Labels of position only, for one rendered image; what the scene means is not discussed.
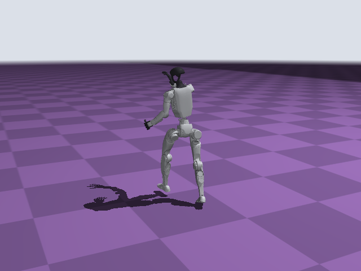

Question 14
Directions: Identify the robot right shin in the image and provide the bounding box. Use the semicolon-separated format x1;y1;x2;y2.
195;162;204;197

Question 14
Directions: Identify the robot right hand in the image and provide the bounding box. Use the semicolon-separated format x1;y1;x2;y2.
162;71;174;85

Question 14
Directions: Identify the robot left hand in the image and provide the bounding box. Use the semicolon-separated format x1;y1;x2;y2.
144;119;153;130

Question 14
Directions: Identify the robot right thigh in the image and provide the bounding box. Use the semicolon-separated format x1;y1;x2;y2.
190;129;202;171

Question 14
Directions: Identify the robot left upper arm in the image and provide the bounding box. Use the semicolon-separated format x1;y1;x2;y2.
163;90;174;118

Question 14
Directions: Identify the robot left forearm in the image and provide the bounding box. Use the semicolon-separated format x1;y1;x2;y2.
147;111;165;127

